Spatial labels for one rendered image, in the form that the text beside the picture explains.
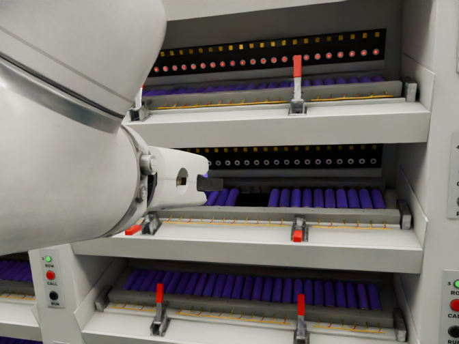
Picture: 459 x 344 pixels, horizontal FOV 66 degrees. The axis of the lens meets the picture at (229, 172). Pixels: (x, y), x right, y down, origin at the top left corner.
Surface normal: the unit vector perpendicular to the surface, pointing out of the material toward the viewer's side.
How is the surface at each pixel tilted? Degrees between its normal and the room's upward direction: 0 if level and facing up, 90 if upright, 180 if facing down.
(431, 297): 90
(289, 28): 90
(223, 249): 105
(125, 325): 15
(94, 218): 125
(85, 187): 110
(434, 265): 90
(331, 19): 90
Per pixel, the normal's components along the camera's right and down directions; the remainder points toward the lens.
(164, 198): 0.80, 0.36
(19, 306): -0.11, -0.90
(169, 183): 0.89, 0.07
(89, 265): 0.97, 0.00
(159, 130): -0.21, 0.44
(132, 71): 0.82, 0.50
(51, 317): -0.23, 0.18
